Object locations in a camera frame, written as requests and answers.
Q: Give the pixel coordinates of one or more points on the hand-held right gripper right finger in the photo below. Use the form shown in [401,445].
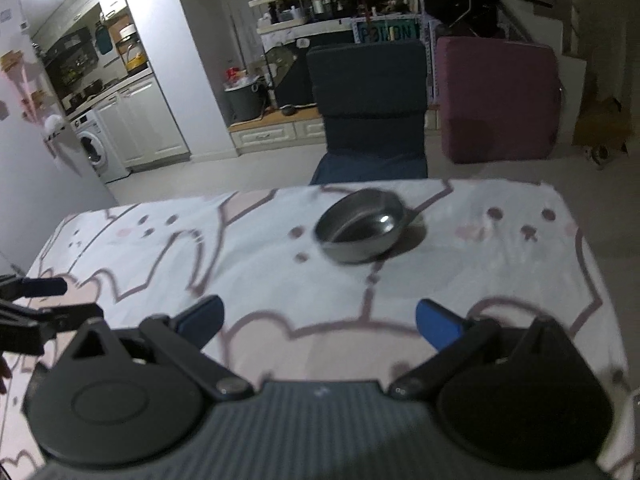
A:
[439,324]

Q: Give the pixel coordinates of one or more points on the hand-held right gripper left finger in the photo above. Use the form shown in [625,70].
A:
[200,319]

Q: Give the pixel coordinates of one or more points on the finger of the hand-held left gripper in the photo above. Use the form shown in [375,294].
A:
[40,287]
[60,316]

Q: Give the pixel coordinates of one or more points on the round steel bowl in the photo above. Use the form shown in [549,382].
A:
[360,227]

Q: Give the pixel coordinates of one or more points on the person's left hand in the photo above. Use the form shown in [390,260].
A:
[4,375]

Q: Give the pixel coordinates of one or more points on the bear printed tablecloth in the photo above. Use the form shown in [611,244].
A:
[450,270]

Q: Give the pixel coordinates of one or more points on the white washing machine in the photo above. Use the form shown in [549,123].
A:
[100,145]

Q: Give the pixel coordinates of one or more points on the white kitchen cabinet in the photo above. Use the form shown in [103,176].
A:
[145,125]

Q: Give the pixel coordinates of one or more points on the low white drawer cabinet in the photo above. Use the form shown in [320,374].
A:
[275,132]

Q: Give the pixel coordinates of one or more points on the grey trash bin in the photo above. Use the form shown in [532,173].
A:
[244,102]

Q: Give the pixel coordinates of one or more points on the navy chair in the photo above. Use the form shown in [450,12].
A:
[367,105]

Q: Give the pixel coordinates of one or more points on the slipper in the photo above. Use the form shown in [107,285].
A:
[600,153]

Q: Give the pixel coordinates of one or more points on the yellow pot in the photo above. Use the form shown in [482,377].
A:
[135,61]

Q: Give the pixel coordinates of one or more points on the black letter board sign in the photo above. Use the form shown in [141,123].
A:
[285,77]

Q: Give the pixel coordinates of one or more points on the teal hanging board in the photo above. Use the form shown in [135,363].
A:
[103,39]

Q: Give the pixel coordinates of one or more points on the cardboard box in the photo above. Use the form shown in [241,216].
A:
[602,122]

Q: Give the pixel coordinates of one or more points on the teal sign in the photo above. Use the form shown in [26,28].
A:
[385,31]

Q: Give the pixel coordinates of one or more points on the white shelf rack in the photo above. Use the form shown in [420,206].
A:
[280,10]

